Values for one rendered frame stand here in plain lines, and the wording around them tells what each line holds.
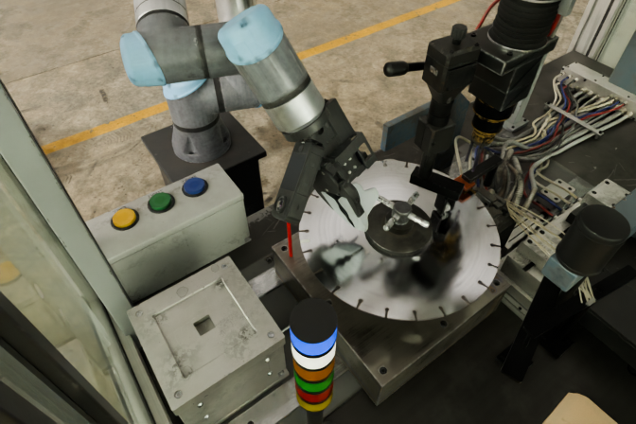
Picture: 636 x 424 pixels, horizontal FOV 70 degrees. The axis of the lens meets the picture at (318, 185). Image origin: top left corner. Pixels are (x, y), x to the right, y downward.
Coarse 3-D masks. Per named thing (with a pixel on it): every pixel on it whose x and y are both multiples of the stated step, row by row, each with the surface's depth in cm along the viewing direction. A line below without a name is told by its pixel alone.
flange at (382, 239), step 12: (384, 204) 78; (372, 216) 76; (384, 216) 76; (420, 216) 76; (372, 228) 74; (396, 228) 73; (408, 228) 73; (420, 228) 74; (432, 228) 75; (372, 240) 73; (384, 240) 73; (396, 240) 73; (408, 240) 73; (420, 240) 73; (384, 252) 72; (396, 252) 71; (408, 252) 71
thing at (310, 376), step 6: (294, 366) 47; (300, 366) 45; (330, 366) 47; (300, 372) 47; (306, 372) 46; (312, 372) 45; (318, 372) 46; (324, 372) 46; (330, 372) 48; (306, 378) 47; (312, 378) 47; (318, 378) 47; (324, 378) 47
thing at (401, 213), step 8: (416, 192) 75; (384, 200) 73; (408, 200) 74; (392, 208) 73; (400, 208) 72; (408, 208) 72; (392, 216) 73; (400, 216) 71; (408, 216) 72; (416, 216) 71; (392, 224) 70; (400, 224) 73; (424, 224) 70
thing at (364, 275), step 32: (384, 192) 81; (320, 224) 76; (448, 224) 76; (480, 224) 76; (320, 256) 72; (352, 256) 72; (384, 256) 72; (416, 256) 72; (448, 256) 72; (480, 256) 72; (352, 288) 68; (384, 288) 68; (416, 288) 68; (448, 288) 68; (480, 288) 68
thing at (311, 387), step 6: (294, 372) 49; (294, 378) 50; (300, 378) 48; (330, 378) 49; (300, 384) 49; (306, 384) 48; (312, 384) 48; (318, 384) 48; (324, 384) 49; (306, 390) 49; (312, 390) 49; (318, 390) 49; (324, 390) 50
